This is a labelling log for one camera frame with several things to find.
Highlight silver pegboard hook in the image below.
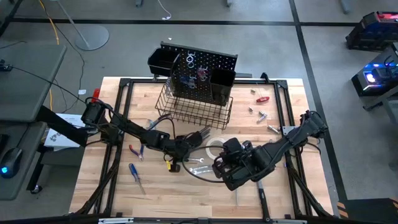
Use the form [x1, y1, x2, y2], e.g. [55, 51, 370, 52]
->
[185, 50, 197, 69]

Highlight grey desk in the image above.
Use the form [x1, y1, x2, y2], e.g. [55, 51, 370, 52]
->
[0, 121, 48, 202]
[0, 40, 67, 124]

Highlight black hex key set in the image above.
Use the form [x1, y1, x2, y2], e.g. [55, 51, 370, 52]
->
[183, 125, 213, 147]

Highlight silver aluminium rail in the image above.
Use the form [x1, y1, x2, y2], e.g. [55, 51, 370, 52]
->
[272, 218, 308, 224]
[98, 217, 135, 224]

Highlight small black desk device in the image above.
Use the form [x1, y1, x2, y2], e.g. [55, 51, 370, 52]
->
[0, 59, 13, 73]

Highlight white floor cable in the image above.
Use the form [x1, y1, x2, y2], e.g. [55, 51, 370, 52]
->
[154, 0, 172, 21]

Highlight lit computer case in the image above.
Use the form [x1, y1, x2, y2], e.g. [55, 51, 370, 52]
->
[350, 41, 398, 98]

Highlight black desk cable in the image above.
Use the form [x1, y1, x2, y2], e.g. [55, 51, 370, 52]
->
[0, 39, 94, 114]

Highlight black handled hammer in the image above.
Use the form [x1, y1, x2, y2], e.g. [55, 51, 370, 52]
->
[256, 180, 272, 223]

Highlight black yellow striped box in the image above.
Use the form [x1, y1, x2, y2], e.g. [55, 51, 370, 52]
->
[336, 196, 398, 224]

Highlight grey floor stand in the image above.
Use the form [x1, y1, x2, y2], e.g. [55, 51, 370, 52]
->
[55, 0, 110, 52]

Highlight yellow cable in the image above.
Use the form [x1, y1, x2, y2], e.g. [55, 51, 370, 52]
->
[36, 0, 60, 112]

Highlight white tape roll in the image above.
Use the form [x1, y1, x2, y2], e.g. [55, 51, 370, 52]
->
[205, 136, 228, 160]

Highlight white printed paper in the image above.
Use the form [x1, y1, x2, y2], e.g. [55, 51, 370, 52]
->
[43, 113, 89, 149]

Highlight black wire basket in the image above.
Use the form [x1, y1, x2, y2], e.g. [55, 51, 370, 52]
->
[154, 77, 234, 131]

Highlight wide black plastic bin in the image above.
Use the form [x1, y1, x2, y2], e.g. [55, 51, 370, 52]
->
[147, 47, 182, 78]

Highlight red blue handled pliers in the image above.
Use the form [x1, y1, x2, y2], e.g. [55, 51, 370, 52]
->
[128, 143, 145, 162]

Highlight tall black plastic bin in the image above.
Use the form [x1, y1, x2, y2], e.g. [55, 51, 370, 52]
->
[208, 68, 237, 107]

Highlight grey metal stand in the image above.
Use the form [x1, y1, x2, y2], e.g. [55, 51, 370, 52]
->
[361, 93, 398, 170]

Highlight black computer mouse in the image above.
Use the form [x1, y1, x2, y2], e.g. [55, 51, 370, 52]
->
[0, 147, 24, 180]

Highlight small blue screwdriver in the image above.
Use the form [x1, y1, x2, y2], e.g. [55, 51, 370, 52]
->
[127, 162, 146, 195]

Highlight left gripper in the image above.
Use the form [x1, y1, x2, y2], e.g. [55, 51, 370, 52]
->
[164, 132, 203, 174]

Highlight black red toolbox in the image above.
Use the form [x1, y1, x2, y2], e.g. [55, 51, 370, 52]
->
[344, 10, 398, 52]

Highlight black pegboard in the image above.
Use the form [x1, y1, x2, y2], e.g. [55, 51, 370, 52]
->
[159, 41, 239, 107]

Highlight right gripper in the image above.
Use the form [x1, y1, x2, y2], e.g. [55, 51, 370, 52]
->
[213, 138, 265, 191]

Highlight black handled pliers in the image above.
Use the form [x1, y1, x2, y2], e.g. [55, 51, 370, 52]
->
[147, 113, 172, 132]

